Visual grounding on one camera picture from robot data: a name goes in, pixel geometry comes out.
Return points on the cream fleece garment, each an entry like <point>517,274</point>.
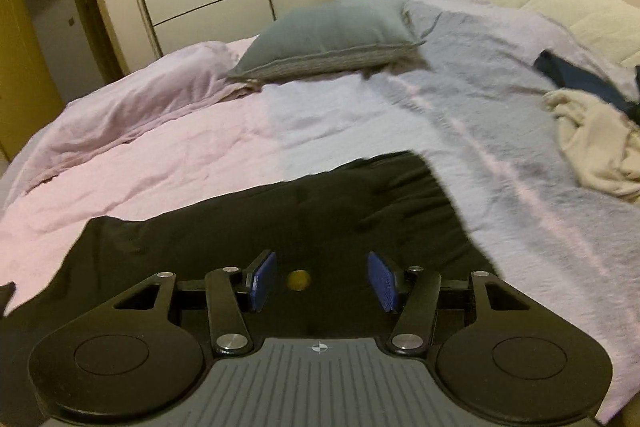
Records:
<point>600,142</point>

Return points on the wooden door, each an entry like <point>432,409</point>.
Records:
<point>30,37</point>

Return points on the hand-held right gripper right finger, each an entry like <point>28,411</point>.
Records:
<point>380,279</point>

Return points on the grey-blue pillow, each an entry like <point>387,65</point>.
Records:
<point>327,38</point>

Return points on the lilac duvet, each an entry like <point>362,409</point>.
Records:
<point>125,107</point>

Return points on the dark navy garment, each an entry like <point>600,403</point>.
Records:
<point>580,77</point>

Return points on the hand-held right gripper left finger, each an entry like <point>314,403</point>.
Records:
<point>263,279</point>

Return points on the cream padded headboard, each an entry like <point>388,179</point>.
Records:
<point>555,2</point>

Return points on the light purple bed sheet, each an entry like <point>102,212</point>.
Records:
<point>390,117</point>

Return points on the black garment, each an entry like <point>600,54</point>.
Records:
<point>280,227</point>

